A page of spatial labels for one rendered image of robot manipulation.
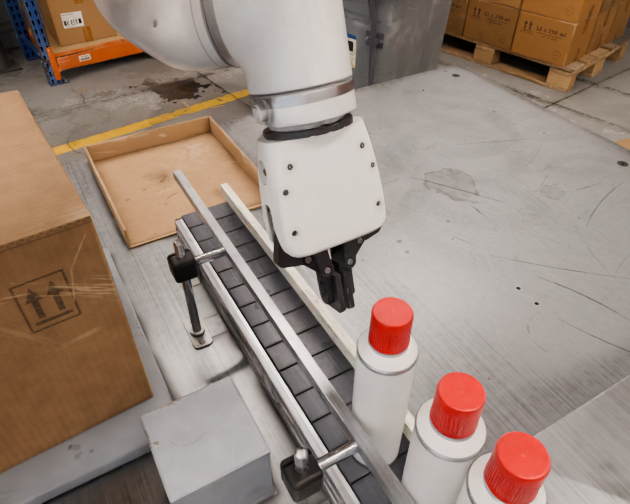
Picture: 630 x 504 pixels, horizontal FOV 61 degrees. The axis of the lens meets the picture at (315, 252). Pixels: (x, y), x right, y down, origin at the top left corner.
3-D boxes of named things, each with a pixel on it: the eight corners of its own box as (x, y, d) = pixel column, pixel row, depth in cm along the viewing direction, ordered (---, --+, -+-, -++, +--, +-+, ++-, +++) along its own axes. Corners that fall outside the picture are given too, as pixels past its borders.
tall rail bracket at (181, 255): (241, 324, 74) (228, 231, 63) (191, 344, 71) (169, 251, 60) (232, 309, 76) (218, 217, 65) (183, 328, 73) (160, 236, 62)
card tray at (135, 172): (273, 202, 95) (272, 184, 93) (129, 249, 86) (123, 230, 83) (212, 132, 115) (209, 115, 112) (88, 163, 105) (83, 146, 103)
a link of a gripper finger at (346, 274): (338, 245, 47) (349, 311, 49) (368, 234, 48) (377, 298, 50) (320, 236, 49) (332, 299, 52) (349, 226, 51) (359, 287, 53)
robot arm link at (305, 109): (269, 99, 37) (277, 141, 39) (373, 74, 41) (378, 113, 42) (229, 96, 44) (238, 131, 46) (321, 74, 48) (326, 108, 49)
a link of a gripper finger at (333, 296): (304, 258, 45) (318, 324, 48) (336, 246, 47) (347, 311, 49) (288, 248, 48) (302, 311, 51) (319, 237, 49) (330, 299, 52)
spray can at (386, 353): (409, 455, 54) (440, 320, 41) (366, 479, 52) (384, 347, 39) (379, 415, 57) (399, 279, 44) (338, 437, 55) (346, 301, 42)
